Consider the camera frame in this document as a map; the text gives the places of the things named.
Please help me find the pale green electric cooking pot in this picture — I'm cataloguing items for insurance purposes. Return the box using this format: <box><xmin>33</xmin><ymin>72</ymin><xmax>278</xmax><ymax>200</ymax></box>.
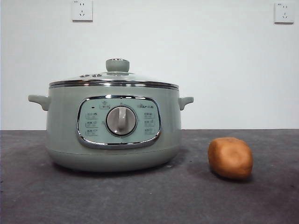
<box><xmin>28</xmin><ymin>85</ymin><xmax>194</xmax><ymax>173</ymax></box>

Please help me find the brown potato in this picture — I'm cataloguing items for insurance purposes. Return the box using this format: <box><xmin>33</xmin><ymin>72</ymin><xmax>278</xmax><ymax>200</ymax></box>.
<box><xmin>207</xmin><ymin>137</ymin><xmax>254</xmax><ymax>180</ymax></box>

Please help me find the white wall socket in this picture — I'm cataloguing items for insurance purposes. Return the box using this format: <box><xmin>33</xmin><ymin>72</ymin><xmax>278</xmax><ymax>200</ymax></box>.
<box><xmin>71</xmin><ymin>0</ymin><xmax>93</xmax><ymax>23</ymax></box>
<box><xmin>274</xmin><ymin>2</ymin><xmax>295</xmax><ymax>24</ymax></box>

